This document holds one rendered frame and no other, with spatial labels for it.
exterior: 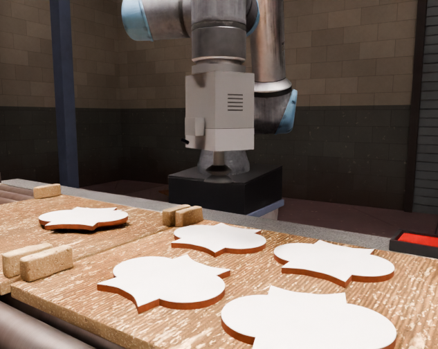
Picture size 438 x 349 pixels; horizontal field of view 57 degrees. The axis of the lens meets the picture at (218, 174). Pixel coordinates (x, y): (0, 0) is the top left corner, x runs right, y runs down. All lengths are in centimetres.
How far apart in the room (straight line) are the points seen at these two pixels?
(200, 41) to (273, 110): 54
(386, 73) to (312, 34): 105
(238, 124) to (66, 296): 29
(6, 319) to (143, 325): 15
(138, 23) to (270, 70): 44
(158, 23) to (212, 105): 21
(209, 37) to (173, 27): 15
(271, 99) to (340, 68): 438
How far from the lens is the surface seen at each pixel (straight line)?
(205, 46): 55
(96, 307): 43
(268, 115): 107
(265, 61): 104
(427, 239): 71
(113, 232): 67
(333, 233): 75
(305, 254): 54
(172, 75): 661
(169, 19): 69
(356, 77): 536
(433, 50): 523
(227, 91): 54
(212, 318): 39
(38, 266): 51
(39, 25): 650
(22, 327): 45
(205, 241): 58
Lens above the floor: 112
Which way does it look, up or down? 8 degrees down
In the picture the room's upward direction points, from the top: straight up
